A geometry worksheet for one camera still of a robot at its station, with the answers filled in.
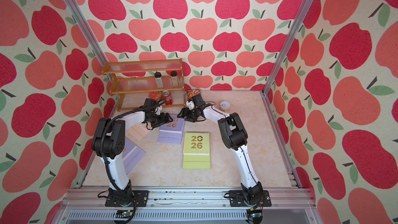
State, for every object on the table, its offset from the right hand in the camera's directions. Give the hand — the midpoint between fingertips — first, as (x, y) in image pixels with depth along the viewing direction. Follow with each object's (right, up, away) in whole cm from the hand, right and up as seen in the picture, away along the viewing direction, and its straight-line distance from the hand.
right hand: (180, 119), depth 100 cm
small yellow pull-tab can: (+30, +9, +5) cm, 32 cm away
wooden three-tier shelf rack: (-38, +28, +18) cm, 50 cm away
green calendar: (+11, -16, -13) cm, 24 cm away
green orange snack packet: (+8, +19, +18) cm, 27 cm away
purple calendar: (-5, -8, -2) cm, 10 cm away
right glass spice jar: (-4, +29, -2) cm, 30 cm away
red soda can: (-10, +16, +5) cm, 19 cm away
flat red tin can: (-21, +17, +14) cm, 30 cm away
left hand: (-7, -3, 0) cm, 8 cm away
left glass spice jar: (-14, +28, -3) cm, 31 cm away
